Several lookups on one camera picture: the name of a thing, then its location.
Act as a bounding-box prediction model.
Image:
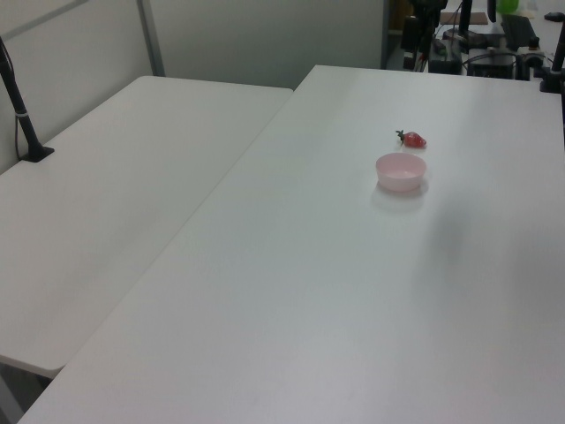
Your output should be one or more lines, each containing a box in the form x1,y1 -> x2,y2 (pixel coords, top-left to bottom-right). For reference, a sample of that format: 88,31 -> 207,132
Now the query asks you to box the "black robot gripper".
401,0 -> 448,72

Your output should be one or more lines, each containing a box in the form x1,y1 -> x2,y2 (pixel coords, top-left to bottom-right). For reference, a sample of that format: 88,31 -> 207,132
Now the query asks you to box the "red toy strawberry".
395,129 -> 428,150

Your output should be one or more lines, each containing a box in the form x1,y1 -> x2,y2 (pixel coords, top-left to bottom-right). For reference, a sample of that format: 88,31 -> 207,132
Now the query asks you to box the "pink plastic bowl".
375,152 -> 428,193

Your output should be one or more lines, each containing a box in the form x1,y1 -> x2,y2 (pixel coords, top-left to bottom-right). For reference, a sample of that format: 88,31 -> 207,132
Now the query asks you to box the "black monitor stand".
443,0 -> 487,44

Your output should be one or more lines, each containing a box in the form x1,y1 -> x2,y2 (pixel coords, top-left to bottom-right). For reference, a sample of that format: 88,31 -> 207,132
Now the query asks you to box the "brown desk pad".
442,11 -> 489,26

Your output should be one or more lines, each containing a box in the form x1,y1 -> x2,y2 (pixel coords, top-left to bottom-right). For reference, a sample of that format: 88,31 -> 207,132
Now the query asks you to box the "black electronics box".
466,47 -> 531,81

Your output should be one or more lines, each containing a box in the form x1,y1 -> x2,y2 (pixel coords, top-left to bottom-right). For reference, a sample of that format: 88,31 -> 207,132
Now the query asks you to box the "black clamp mount post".
539,29 -> 565,95

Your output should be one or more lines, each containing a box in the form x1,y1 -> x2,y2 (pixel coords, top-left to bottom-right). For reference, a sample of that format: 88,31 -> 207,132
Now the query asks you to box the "grey metal partition post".
136,0 -> 167,78

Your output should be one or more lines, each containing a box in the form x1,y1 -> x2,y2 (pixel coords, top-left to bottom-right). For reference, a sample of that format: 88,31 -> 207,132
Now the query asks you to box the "black camera stand pole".
0,35 -> 56,163

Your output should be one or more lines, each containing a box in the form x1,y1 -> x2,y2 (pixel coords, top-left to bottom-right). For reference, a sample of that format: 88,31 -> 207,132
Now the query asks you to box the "black cable on pole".
0,42 -> 24,161

